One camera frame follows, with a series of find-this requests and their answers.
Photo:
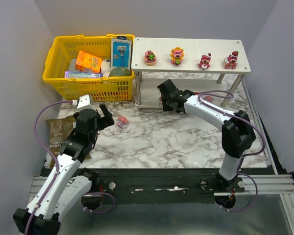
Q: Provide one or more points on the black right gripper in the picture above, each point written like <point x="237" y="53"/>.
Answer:
<point x="168" y="95"/>

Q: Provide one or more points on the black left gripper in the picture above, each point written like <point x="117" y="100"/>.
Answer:
<point x="104" y="118"/>

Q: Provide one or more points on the pink bear cake toy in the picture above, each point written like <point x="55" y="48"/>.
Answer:
<point x="150" y="58"/>

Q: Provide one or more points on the pink bear sunflower toy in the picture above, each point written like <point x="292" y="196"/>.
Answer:
<point x="177" y="56"/>

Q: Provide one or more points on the pink bear white-hat toy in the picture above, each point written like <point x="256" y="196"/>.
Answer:
<point x="205" y="61"/>

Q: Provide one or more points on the pink bear strawberry toy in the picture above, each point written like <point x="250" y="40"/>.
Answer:
<point x="231" y="61"/>

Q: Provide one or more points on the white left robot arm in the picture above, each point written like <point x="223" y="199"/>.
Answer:
<point x="44" y="213"/>

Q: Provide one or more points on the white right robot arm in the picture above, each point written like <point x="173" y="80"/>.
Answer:
<point x="237" y="136"/>

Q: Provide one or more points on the white two-tier shelf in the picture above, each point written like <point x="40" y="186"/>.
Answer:
<point x="190" y="76"/>

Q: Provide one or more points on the green melon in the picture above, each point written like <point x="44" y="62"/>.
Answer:
<point x="120" y="72"/>

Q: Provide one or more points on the brown paper bag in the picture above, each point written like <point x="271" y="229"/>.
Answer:
<point x="59" y="130"/>

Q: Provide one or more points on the white item in basket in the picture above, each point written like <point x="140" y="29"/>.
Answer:
<point x="105" y="66"/>

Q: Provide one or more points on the purple flat box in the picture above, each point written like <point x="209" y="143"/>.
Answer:
<point x="82" y="75"/>

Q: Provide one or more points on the orange snack box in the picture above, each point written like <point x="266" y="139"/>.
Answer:
<point x="86" y="62"/>

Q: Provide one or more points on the blue razor package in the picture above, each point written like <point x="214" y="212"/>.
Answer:
<point x="121" y="51"/>

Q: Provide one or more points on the yellow plastic basket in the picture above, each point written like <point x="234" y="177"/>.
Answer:
<point x="66" y="48"/>

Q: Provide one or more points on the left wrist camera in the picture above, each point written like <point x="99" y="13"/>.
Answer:
<point x="84" y="102"/>

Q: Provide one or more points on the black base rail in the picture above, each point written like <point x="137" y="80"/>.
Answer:
<point x="162" y="186"/>

